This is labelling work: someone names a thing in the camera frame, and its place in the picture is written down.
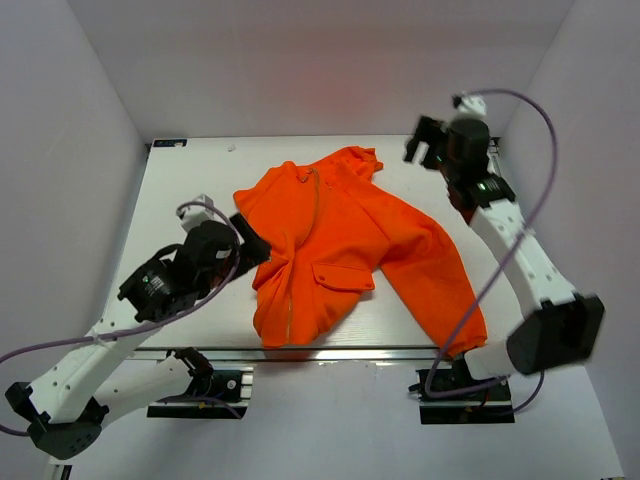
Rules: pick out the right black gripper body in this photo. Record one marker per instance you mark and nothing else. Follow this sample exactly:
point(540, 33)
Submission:
point(448, 168)

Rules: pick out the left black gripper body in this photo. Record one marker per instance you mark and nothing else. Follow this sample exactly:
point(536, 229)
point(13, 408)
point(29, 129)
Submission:
point(204, 284)

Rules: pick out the orange zip jacket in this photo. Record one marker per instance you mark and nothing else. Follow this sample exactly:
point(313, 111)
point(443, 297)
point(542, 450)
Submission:
point(329, 228)

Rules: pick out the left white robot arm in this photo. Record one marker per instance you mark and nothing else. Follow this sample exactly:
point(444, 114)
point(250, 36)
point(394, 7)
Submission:
point(68, 407)

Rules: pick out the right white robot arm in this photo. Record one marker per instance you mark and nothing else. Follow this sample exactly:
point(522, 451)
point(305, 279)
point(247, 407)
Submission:
point(560, 325)

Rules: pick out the left blue table label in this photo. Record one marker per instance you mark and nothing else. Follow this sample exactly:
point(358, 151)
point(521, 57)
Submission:
point(169, 143)

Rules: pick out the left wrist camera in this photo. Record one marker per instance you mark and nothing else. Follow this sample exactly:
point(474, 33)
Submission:
point(197, 212)

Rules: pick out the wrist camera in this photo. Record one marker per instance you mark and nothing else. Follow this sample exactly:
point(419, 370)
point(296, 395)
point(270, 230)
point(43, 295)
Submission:
point(470, 105)
point(197, 212)

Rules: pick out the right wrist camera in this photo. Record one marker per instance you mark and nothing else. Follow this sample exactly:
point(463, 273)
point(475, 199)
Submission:
point(470, 105)

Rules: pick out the aluminium table edge rail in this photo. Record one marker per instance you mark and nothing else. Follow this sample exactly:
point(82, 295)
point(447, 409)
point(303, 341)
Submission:
point(375, 353)

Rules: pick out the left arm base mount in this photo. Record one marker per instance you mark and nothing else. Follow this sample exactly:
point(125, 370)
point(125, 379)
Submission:
point(215, 392)

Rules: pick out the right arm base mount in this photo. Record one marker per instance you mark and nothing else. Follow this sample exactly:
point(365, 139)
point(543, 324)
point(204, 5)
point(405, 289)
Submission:
point(487, 406)

